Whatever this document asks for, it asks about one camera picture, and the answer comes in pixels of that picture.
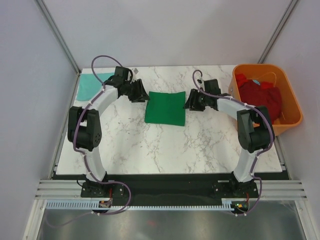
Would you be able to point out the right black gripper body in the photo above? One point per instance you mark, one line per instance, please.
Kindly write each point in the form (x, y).
(199, 103)

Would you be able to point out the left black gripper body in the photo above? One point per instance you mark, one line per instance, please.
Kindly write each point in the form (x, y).
(136, 93)

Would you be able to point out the green t shirt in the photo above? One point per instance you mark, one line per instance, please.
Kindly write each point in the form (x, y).
(166, 108)

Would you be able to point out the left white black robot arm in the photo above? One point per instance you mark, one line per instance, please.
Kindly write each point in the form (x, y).
(84, 129)

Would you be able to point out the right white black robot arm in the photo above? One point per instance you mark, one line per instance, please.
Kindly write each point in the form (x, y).
(254, 129)

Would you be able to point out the folded teal t shirt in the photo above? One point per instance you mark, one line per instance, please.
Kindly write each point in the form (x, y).
(88, 87)

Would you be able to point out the bright red t shirt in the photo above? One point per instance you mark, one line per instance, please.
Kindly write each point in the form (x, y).
(241, 80)

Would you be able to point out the dark red t shirt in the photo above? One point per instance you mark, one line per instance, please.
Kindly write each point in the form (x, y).
(263, 94)

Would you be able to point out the orange plastic bin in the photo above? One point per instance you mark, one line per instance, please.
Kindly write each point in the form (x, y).
(291, 115)

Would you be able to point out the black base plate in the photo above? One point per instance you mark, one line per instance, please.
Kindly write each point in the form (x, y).
(166, 189)

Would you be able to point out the aluminium rail profile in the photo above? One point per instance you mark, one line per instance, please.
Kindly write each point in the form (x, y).
(271, 189)

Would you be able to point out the white slotted cable duct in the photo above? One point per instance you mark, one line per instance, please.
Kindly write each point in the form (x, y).
(98, 205)

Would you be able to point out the left aluminium frame post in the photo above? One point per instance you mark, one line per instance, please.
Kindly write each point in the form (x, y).
(58, 35)

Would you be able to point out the aluminium frame post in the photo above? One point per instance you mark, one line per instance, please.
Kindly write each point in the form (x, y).
(58, 35)
(278, 29)

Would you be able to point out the right aluminium frame post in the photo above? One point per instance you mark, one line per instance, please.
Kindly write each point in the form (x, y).
(278, 29)

